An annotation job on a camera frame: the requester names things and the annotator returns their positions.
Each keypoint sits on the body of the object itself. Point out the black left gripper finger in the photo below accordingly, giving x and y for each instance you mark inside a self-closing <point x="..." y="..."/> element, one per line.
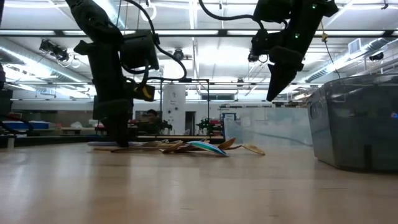
<point x="123" y="127"/>
<point x="113" y="124"/>

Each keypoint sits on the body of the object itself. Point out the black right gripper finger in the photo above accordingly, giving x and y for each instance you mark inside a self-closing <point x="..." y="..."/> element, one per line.
<point x="281" y="79"/>

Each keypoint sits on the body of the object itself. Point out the iridescent rainbow spoon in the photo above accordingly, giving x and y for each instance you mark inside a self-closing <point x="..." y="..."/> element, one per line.
<point x="206" y="147"/>

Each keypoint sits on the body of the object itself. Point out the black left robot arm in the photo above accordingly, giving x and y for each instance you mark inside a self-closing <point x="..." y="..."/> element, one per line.
<point x="93" y="18"/>

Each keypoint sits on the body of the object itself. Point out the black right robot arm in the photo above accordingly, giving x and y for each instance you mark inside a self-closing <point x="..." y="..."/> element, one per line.
<point x="311" y="18"/>

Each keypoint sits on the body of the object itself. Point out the person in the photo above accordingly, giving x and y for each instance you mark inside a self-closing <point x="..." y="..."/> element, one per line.
<point x="152" y="119"/>

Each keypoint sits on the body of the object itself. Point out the wooden bench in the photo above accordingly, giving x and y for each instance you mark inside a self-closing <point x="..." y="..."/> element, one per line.
<point x="77" y="129"/>

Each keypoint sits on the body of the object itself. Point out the white cylindrical tank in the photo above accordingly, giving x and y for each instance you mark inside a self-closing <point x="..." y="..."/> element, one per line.
<point x="174" y="105"/>

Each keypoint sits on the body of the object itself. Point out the blue framed sign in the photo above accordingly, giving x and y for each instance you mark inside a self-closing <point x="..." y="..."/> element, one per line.
<point x="229" y="117"/>

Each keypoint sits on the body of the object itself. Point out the white air vent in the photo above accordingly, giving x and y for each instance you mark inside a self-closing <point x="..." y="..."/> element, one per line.
<point x="354" y="46"/>

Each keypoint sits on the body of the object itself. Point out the blue storage bin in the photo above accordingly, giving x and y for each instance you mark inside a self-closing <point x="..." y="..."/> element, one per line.
<point x="37" y="125"/>

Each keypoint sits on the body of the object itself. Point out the round black ceiling lamp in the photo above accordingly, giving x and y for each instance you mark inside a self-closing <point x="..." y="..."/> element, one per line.
<point x="178" y="54"/>

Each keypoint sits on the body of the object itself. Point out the dark green plant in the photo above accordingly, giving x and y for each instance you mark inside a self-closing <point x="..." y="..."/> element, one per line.
<point x="210" y="126"/>

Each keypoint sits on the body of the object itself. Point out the small black ceiling device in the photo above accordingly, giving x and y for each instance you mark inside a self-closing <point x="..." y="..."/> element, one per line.
<point x="376" y="56"/>

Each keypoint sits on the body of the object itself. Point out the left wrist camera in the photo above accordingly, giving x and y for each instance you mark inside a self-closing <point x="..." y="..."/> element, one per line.
<point x="144" y="92"/>

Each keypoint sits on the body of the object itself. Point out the silver ventilation duct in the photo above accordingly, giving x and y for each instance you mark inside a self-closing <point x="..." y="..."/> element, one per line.
<point x="31" y="67"/>
<point x="342" y="62"/>

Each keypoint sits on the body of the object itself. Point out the black aluminium rig frame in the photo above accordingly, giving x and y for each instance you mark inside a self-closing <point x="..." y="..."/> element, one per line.
<point x="46" y="141"/>

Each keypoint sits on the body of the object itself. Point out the small white post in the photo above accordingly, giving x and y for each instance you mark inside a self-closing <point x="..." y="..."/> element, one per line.
<point x="11" y="142"/>

